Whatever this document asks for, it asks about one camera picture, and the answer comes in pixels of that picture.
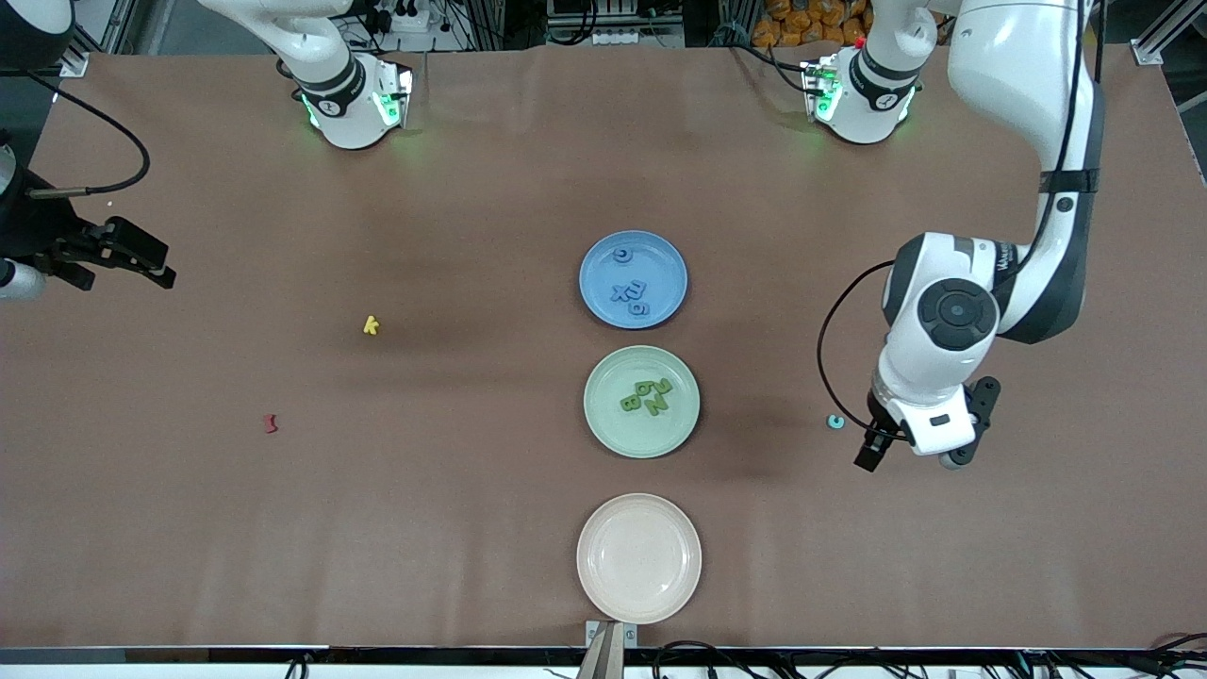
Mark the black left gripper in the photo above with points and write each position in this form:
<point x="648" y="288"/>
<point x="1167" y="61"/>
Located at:
<point x="878" y="433"/>

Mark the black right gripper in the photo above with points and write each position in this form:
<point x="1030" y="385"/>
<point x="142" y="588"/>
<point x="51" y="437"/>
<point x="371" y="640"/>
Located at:
<point x="38" y="236"/>

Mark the green foam letter N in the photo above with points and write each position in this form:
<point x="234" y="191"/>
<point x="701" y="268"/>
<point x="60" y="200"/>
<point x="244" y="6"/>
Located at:
<point x="658" y="405"/>

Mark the green foam letter B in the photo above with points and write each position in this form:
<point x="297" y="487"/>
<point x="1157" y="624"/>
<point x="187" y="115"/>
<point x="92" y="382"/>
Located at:
<point x="623" y="404"/>

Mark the blue foam number six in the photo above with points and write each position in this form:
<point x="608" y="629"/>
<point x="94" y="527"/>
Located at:
<point x="634" y="309"/>

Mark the blue foam number three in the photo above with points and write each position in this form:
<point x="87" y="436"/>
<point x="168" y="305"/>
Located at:
<point x="643" y="288"/>

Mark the blue foam plus sign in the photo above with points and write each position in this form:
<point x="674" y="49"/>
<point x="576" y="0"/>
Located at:
<point x="620" y="292"/>

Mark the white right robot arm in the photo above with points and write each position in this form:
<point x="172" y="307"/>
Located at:
<point x="344" y="104"/>

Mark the yellow foam letter k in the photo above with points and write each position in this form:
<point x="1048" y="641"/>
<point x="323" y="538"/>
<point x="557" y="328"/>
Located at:
<point x="369" y="326"/>

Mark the beige plate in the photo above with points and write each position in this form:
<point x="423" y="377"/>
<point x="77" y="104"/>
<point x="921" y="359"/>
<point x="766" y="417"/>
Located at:
<point x="639" y="558"/>

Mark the mint green plate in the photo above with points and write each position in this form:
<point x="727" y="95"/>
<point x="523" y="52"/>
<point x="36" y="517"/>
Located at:
<point x="613" y="434"/>

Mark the brown table cover sheet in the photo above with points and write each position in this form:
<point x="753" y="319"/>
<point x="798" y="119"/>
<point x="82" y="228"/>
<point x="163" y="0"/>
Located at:
<point x="189" y="519"/>

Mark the blue plate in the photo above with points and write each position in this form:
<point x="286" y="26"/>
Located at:
<point x="665" y="273"/>

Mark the white power strip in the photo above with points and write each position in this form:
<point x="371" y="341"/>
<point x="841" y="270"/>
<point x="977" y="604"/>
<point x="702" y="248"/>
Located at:
<point x="405" y="19"/>

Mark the pile of orange items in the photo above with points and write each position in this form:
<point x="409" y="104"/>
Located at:
<point x="801" y="19"/>

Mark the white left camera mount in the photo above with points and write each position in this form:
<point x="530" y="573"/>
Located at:
<point x="940" y="429"/>

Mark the aluminium frame profile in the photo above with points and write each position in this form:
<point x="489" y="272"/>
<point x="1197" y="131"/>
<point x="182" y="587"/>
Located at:
<point x="81" y="66"/>
<point x="1146" y="52"/>

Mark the front camera mount bracket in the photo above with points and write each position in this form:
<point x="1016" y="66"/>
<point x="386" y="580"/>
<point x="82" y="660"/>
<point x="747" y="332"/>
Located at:
<point x="605" y="651"/>

